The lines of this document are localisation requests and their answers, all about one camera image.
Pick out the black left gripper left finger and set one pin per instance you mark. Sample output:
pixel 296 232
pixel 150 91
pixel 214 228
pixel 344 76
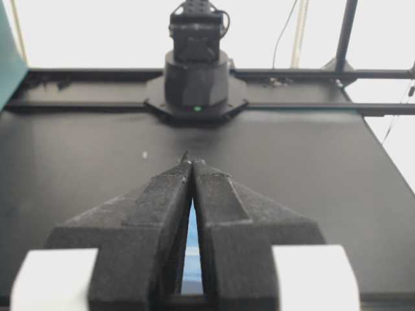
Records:
pixel 140 237

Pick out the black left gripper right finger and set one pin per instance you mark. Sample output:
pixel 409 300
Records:
pixel 237 228

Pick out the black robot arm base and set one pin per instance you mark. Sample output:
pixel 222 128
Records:
pixel 197 83

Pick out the blue towel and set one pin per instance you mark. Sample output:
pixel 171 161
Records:
pixel 192 277

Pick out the teal panel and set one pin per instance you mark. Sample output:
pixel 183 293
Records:
pixel 13 66

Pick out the black metal frame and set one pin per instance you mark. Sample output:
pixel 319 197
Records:
pixel 124 90

